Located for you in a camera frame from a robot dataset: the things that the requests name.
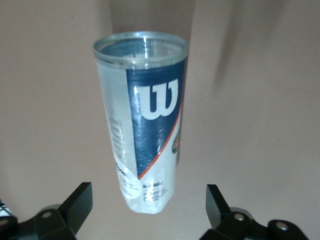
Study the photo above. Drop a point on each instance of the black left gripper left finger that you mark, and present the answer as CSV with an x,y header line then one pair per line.
x,y
75,207

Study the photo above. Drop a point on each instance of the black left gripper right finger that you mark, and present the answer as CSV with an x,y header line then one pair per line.
x,y
216,212

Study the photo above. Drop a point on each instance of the clear Wilson tennis ball can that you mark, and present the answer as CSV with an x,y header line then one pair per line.
x,y
150,125

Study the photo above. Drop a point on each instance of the brown table mat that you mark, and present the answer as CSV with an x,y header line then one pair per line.
x,y
250,100

